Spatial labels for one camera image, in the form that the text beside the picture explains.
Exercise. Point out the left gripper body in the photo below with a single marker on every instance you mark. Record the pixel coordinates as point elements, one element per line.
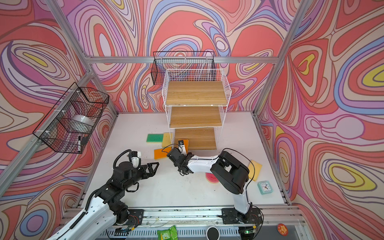
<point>135,176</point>

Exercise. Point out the yellow sponge right side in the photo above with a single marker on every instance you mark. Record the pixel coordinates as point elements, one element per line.
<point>254,170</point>

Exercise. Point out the black marker in basket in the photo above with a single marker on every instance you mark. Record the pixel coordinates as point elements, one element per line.
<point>79,145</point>

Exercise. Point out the round black speaker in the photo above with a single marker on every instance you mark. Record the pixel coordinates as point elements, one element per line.
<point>212,233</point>

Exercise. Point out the yellow sponge green back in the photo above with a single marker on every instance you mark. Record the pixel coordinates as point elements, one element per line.
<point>167,139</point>

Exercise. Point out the orange sponge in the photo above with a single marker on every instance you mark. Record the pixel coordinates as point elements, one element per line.
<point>186,144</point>
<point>161,153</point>

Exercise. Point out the black wire basket back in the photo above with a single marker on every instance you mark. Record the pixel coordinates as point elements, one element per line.
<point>185,60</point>

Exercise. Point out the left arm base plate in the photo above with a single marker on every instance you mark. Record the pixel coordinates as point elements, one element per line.
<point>133,217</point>

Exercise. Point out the small teal clock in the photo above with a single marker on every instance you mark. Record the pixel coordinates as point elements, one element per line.
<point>265,187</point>

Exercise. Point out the green snack packet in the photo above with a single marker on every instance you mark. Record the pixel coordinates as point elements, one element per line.
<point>168,234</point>

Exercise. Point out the red round sticker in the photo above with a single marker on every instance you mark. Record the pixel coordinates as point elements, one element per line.
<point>282,229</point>

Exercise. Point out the black wire basket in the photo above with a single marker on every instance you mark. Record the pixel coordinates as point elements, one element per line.
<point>60,133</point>
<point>185,60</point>

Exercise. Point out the black wire basket left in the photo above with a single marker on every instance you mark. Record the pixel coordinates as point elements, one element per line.
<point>60,133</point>

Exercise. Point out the white wire wooden shelf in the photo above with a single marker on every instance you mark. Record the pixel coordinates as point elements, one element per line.
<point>196,103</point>

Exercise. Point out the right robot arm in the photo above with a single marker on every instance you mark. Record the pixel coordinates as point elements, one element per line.
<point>228,170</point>

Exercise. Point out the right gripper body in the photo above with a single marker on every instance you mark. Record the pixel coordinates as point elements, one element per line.
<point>178,166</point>

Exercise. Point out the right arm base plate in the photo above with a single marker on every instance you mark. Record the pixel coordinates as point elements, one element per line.
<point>230,216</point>

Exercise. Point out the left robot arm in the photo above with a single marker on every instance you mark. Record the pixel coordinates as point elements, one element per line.
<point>104,207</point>

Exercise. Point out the pink smiley sponge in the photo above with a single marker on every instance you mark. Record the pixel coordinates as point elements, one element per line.
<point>211,178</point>

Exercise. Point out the silver bowl in basket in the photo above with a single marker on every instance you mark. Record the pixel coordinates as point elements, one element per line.
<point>84,120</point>

